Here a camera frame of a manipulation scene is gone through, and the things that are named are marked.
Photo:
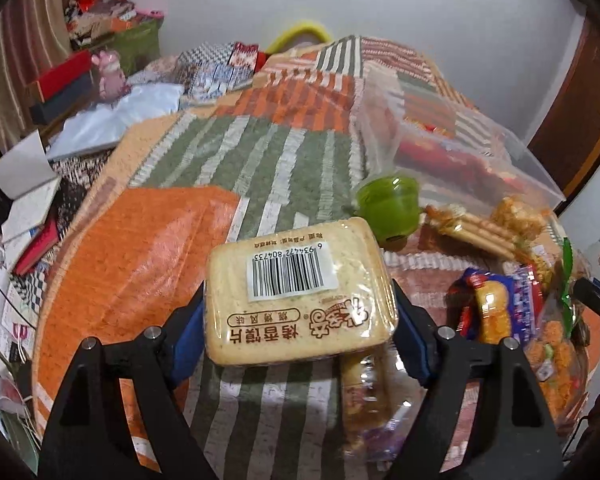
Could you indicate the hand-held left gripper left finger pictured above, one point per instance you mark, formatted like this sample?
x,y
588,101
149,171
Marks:
x,y
187,345

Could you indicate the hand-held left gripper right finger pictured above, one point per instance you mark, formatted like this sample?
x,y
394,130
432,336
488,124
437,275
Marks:
x,y
410,340

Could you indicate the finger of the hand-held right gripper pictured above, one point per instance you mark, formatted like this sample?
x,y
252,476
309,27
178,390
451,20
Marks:
x,y
597,297

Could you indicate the green-topped clear snack bag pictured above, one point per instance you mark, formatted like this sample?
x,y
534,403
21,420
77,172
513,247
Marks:
x,y
555,350

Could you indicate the blue snack packet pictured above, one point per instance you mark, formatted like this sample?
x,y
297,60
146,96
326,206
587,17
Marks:
x,y
522,285

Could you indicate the clear rice cracker packet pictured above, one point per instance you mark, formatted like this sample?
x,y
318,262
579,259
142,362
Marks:
x,y
517,215

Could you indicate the toasted bread slice packet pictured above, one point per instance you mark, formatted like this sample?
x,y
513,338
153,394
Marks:
x,y
290,320

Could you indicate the long biscuit packet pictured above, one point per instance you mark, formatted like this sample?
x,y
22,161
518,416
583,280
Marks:
x,y
470,230

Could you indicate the clear plastic storage container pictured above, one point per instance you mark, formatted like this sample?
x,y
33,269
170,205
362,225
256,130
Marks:
x,y
460,125

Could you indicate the clear bread roll bag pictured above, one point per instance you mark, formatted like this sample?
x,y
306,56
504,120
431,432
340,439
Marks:
x,y
365,400

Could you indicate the green plastic jelly cup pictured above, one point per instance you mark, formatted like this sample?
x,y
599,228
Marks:
x,y
385,205

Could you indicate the brown wooden door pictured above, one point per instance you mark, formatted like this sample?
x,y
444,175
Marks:
x,y
575,120

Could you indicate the red book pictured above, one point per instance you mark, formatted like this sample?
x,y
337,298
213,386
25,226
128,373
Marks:
x,y
37,247

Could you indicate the white notebook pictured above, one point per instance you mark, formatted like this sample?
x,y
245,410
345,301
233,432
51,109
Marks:
x,y
30,207

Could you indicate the white cloth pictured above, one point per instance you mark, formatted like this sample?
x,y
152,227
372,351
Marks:
x,y
110,120

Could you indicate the white paper sheet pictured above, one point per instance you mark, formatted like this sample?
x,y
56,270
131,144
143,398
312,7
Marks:
x,y
22,162

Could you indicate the dark flat box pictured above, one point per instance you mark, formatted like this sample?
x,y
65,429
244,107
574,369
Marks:
x,y
65,102

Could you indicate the checkered patchwork quilt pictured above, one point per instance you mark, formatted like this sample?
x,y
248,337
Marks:
x,y
215,70

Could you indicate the pink plush toy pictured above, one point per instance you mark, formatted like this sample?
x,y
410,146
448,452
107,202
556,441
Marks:
x,y
109,77

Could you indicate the red flat box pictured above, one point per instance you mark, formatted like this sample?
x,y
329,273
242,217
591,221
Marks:
x,y
65,72

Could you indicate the green patterned box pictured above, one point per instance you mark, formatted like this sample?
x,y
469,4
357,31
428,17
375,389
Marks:
x,y
137,45

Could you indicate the yellow curved cushion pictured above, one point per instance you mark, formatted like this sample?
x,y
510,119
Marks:
x,y
305,27

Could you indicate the striped brown curtain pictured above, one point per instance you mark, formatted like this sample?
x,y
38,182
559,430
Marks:
x,y
20,45

